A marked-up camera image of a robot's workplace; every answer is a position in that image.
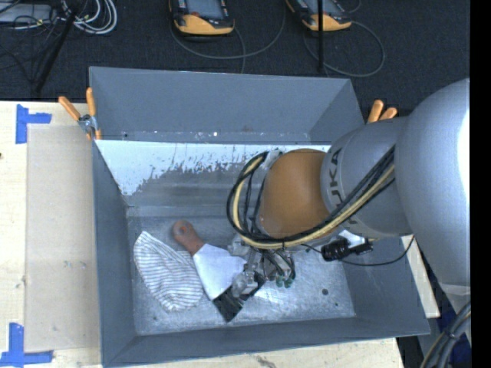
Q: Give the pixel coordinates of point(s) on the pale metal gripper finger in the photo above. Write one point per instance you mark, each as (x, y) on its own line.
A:
(241, 285)
(256, 284)

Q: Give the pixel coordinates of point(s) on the white striped cloth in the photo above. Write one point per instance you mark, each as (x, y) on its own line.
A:
(169, 272)

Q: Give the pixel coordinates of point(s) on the black cylinder on white bracket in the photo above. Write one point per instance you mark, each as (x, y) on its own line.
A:
(337, 250)

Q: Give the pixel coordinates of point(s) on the pale cardboard board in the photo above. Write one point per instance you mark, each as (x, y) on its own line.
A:
(61, 244)

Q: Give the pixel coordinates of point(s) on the grey metal bin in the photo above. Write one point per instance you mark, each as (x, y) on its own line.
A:
(215, 106)

